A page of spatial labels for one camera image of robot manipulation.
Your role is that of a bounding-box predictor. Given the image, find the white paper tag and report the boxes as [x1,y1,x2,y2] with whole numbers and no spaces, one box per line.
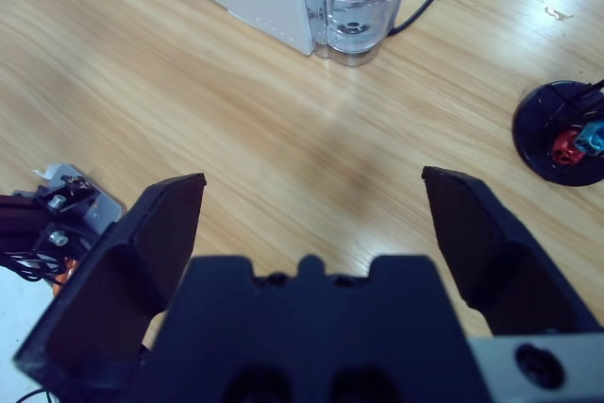
[30,164,65,182]

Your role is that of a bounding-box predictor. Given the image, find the blue coffee capsule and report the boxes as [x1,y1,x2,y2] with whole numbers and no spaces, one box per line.
[573,120,604,159]

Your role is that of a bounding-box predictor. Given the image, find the black camera post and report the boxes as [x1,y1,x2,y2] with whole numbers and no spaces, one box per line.
[0,193,53,253]

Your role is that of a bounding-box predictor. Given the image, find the red coffee capsule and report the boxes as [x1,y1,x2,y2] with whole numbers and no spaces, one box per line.
[552,128,581,166]

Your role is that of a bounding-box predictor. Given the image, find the orange wires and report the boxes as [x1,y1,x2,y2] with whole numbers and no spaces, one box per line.
[52,255,79,299]

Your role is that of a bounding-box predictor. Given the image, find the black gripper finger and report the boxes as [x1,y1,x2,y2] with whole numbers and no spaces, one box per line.
[421,165,600,337]
[13,172,209,403]

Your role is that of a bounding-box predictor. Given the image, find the black capsule holder with rods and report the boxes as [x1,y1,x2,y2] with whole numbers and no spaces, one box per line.
[512,76,604,187]

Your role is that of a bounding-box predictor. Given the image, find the thin black wires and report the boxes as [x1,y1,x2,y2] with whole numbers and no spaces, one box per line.
[0,251,65,284]

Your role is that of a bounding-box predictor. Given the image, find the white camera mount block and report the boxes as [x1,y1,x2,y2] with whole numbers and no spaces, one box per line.
[8,164,126,300]

